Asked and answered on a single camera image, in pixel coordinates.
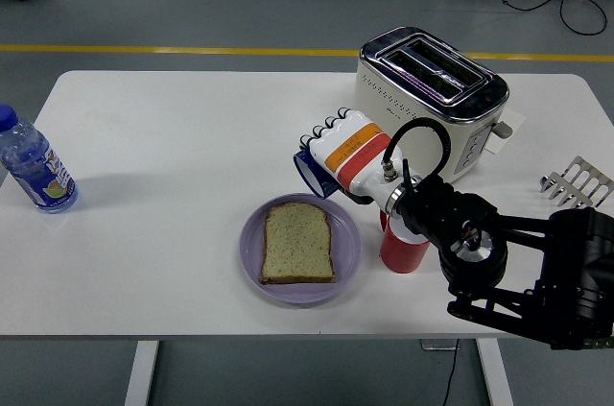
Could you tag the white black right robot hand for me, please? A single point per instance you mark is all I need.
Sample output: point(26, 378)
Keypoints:
point(355, 151)

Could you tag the blue cup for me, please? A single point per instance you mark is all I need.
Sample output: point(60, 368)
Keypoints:
point(307, 171)

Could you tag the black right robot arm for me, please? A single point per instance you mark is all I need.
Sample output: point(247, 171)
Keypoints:
point(566, 252)

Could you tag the bread slice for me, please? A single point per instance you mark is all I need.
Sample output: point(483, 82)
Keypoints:
point(297, 245)

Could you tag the red cup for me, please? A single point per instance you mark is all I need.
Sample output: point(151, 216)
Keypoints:
point(402, 252)

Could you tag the purple plate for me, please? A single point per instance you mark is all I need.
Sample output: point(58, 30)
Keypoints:
point(346, 252)

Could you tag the cream chrome toaster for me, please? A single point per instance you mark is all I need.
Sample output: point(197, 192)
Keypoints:
point(460, 103)

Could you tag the silver toast rack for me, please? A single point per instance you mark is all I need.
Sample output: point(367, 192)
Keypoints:
point(583, 180)

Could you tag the white table leg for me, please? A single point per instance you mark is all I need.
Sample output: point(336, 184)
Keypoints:
point(141, 372)
point(495, 372)

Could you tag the clear blue-capped water bottle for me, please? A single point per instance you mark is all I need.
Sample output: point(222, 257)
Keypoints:
point(33, 166)

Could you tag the grey table bracket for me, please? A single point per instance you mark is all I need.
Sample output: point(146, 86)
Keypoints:
point(436, 344)

